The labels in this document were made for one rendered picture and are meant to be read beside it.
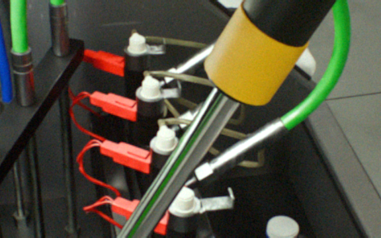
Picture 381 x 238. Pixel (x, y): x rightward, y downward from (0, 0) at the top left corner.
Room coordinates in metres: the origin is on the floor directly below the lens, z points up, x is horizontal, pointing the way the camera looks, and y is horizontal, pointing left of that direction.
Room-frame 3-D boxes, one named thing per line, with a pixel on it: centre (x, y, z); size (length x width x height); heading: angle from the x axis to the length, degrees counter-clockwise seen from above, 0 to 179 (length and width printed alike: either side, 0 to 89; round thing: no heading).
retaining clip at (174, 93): (0.65, 0.03, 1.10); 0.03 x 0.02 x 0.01; 104
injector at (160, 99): (0.65, 0.03, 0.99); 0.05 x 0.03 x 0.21; 104
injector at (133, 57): (0.73, 0.05, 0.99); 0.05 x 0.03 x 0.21; 104
